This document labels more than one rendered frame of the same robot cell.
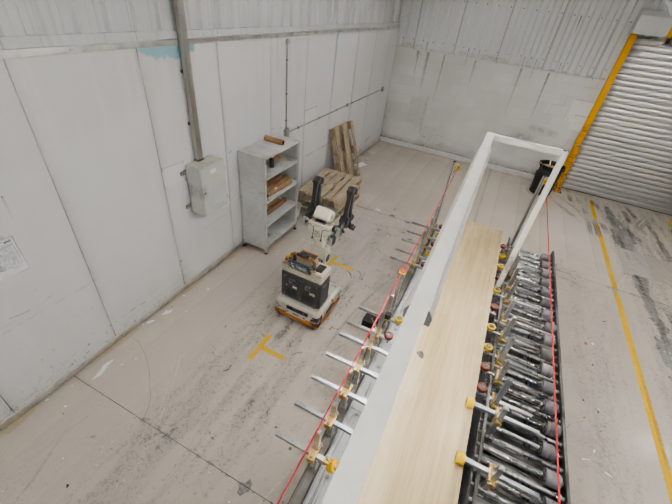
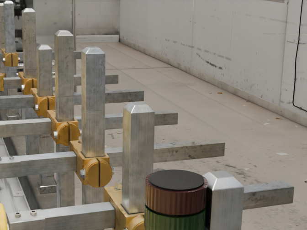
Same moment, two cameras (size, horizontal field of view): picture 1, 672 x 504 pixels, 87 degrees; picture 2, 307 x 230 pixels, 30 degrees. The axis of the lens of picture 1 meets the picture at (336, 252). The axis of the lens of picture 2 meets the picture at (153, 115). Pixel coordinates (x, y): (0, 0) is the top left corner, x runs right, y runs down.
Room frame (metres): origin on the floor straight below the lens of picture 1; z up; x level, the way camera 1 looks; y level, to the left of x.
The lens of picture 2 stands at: (2.61, -0.90, 1.31)
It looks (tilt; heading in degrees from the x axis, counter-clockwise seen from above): 15 degrees down; 138
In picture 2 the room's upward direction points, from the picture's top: 2 degrees clockwise
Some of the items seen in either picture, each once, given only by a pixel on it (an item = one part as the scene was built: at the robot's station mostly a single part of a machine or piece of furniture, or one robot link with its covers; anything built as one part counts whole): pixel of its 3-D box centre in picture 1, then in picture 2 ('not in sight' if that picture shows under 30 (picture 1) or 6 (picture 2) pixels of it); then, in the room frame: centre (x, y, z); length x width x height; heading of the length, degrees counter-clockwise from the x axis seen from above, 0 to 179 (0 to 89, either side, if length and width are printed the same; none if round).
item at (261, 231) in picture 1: (270, 194); not in sight; (4.78, 1.10, 0.78); 0.90 x 0.45 x 1.55; 159
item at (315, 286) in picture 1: (307, 276); not in sight; (3.21, 0.31, 0.59); 0.55 x 0.34 x 0.83; 68
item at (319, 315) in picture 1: (308, 298); not in sight; (3.29, 0.27, 0.16); 0.67 x 0.64 x 0.25; 158
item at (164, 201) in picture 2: not in sight; (176, 191); (2.25, -0.54, 1.10); 0.06 x 0.06 x 0.02
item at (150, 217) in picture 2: not in sight; (175, 215); (2.25, -0.54, 1.08); 0.06 x 0.06 x 0.02
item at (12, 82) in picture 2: (299, 446); (61, 81); (1.10, 0.08, 0.95); 0.36 x 0.03 x 0.03; 69
